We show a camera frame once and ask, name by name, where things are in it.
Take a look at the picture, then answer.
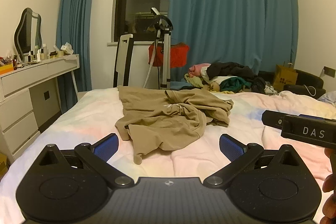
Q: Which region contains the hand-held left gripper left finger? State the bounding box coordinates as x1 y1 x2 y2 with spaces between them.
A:
39 133 134 189

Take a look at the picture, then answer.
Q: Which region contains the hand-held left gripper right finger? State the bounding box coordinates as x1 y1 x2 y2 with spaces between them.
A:
204 134 298 189

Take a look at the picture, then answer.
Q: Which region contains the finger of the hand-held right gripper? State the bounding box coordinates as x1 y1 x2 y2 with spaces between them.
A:
262 110 286 132
298 114 326 120

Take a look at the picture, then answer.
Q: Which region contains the tan shirt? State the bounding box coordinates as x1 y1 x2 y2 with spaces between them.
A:
115 85 234 165

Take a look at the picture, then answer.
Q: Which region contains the pile of clothes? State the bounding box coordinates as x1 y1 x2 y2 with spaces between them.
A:
184 62 277 94

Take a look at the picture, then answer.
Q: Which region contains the person's right hand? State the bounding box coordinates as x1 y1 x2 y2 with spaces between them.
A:
321 147 336 224

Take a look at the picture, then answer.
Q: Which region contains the pale blue pillow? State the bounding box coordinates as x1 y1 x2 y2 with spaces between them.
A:
317 91 336 102

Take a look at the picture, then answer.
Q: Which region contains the black sofa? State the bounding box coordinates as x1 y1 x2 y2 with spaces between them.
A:
259 69 326 98

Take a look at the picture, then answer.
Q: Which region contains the brown paper bag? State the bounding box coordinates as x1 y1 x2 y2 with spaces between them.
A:
272 63 298 91

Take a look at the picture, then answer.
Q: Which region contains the white chair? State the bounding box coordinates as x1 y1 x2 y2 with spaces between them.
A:
113 34 134 88

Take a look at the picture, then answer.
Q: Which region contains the white vanity desk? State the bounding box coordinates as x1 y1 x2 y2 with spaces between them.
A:
0 54 80 161

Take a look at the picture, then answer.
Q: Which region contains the garment steamer stand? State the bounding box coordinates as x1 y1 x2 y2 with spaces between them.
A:
143 7 174 90

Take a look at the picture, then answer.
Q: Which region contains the red fabric bag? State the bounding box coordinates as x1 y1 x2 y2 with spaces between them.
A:
148 42 190 68

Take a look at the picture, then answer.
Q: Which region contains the cardboard box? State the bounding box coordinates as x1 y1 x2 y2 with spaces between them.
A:
0 153 8 174

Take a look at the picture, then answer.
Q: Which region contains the white tissue box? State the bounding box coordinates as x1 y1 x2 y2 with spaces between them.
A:
60 42 75 56

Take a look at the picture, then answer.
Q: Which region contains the row of cosmetic bottles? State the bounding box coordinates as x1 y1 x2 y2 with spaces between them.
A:
25 43 65 63

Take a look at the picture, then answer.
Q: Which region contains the wide blue curtain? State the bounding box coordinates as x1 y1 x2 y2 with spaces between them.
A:
168 0 300 83

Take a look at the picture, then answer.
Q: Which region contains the narrow blue curtain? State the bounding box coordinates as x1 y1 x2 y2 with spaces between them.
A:
56 0 101 114

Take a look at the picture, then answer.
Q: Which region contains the orange box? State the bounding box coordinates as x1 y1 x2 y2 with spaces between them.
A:
0 63 14 75

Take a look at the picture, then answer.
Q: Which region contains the wavy black-framed mirror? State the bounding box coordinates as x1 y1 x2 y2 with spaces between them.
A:
14 8 43 58

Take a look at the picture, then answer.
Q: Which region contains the white cable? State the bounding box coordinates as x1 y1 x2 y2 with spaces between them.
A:
303 84 317 96

